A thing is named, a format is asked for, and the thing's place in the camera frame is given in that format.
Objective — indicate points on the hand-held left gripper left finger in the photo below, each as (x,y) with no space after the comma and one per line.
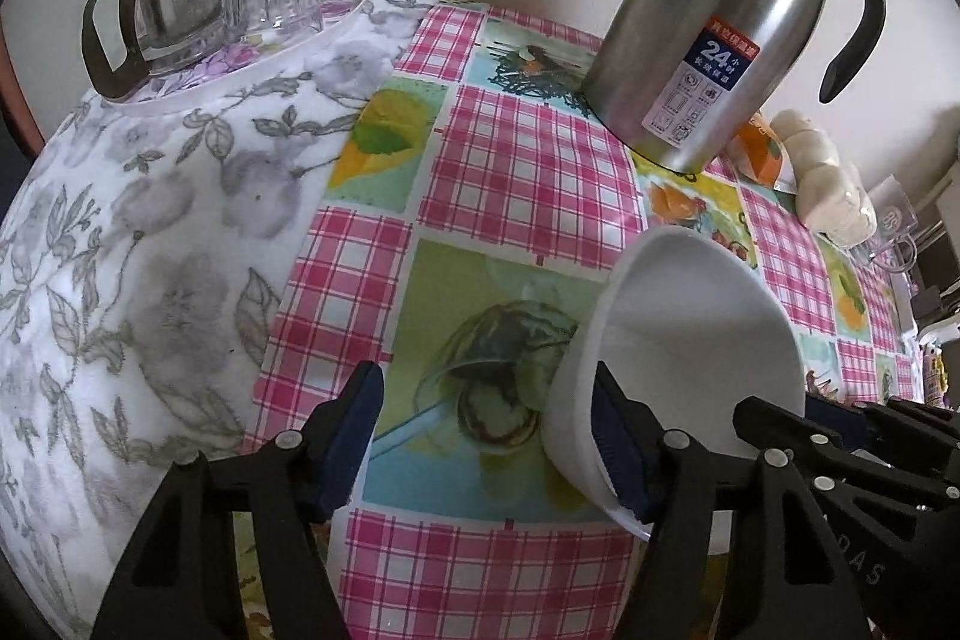
(352,437)

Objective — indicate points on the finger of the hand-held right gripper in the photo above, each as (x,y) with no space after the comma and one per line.
(900,430)
(862,475)

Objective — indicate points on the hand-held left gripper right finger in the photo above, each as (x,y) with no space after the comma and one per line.
(615,452)

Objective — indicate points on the white bowl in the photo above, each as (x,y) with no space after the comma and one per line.
(690,325)

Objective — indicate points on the colourful printed packet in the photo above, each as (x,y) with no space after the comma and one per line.
(934,377)

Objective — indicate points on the clear glass mug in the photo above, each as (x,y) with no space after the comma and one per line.
(892,220)

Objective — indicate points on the bag of steamed buns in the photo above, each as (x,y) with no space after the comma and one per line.
(825,190)

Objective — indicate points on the grey floral cloth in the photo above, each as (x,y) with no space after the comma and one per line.
(150,280)

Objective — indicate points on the orange snack packet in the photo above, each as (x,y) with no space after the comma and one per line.
(765,156)

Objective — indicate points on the pink checked tablecloth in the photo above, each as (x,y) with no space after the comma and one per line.
(510,160)

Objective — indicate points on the white round tray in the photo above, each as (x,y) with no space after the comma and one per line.
(300,49)

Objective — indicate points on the glass coffee pot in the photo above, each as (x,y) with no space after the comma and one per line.
(172,10)

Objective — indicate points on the red-brown chair back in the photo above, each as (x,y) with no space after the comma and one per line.
(19,115)

